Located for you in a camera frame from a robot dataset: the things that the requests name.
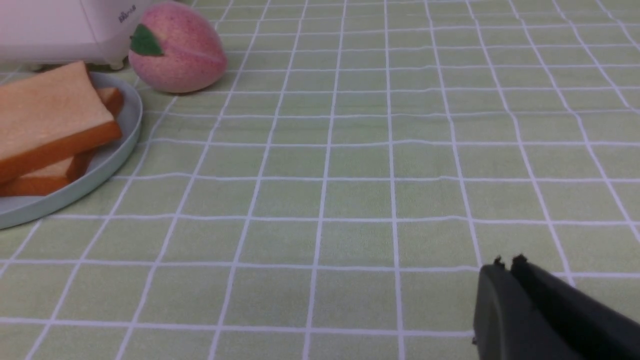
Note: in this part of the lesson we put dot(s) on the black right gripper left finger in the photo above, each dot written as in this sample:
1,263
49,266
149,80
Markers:
506,323

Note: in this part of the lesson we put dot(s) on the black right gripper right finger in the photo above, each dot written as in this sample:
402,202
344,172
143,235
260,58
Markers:
593,330

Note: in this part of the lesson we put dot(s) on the toast slice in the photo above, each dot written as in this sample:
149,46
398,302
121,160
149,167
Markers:
49,117
49,179

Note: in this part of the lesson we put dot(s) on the green checkered tablecloth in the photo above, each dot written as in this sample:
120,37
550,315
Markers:
335,194

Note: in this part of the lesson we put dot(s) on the pink peach with leaf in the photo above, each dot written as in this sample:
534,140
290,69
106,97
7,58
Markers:
175,49

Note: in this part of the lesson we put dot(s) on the light blue round plate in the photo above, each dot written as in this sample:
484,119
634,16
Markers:
107,160

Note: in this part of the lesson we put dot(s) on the white toaster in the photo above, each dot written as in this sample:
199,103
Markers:
51,32

